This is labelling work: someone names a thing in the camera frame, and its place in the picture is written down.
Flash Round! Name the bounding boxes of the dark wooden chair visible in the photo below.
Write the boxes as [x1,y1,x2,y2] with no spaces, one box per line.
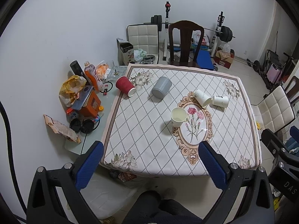
[285,75,299,105]
[168,20,204,68]

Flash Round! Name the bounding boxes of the orange snack bag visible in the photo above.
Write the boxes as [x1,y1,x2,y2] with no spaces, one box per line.
[96,61,111,81]

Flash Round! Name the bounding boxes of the brown paper packet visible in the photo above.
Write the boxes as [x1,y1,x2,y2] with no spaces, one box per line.
[43,114,82,144]

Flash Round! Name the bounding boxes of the white cup lying left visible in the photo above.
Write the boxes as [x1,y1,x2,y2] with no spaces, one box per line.
[194,90,212,108]

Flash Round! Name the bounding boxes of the red ribbed paper cup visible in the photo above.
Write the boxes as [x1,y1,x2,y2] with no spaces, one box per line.
[115,76,136,97]

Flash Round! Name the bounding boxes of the black cylinder bottle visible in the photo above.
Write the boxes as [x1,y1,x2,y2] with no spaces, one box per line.
[70,60,86,78]

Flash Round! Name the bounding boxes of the orange box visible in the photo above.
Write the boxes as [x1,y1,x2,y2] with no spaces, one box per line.
[79,91,101,118]

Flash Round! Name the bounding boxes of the pink suitcase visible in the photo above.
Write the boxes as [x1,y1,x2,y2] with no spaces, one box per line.
[266,64,282,84]

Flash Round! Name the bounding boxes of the blue denim clothing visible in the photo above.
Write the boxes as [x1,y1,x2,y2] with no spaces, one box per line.
[285,137,299,156]

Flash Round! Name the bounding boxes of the white paper cup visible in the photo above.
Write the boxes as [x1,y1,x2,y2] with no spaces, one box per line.
[171,107,187,128]

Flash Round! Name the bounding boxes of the grey plastic cup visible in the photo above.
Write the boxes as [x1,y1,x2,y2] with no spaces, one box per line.
[151,76,172,99]

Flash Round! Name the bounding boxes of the yellow plastic bag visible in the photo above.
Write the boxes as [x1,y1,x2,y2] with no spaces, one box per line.
[59,75,87,107]

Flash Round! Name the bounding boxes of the black round lids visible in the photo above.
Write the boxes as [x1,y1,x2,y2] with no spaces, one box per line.
[70,118,95,134]

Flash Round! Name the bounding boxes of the dark wooden chair right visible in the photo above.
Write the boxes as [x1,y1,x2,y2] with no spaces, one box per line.
[285,75,299,105]

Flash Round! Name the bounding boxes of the brown cardboard box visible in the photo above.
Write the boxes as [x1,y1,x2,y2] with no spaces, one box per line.
[214,48,235,69]

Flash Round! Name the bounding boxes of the floral diamond pattern tablecloth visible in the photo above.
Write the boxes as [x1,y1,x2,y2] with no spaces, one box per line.
[101,64,262,177]

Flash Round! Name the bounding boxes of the open carton box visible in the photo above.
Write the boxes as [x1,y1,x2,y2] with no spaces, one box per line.
[117,38,135,66]

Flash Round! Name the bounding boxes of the white cup lying right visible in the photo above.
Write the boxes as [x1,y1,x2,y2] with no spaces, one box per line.
[212,95,229,108]

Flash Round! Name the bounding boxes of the white cup lying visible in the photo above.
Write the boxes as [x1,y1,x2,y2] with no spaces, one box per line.
[212,95,229,108]
[194,90,212,108]

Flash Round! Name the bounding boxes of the barbell with black plates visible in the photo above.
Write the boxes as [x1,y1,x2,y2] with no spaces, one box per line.
[144,15,235,43]

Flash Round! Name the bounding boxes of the cream padded chair back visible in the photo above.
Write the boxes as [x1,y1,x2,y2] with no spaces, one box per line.
[127,24,159,64]

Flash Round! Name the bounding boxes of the cream padded chair right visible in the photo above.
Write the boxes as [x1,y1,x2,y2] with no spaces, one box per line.
[251,86,295,136]

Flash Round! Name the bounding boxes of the cream padded chair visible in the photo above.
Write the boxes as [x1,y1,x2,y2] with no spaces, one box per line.
[251,86,295,136]
[127,24,159,64]

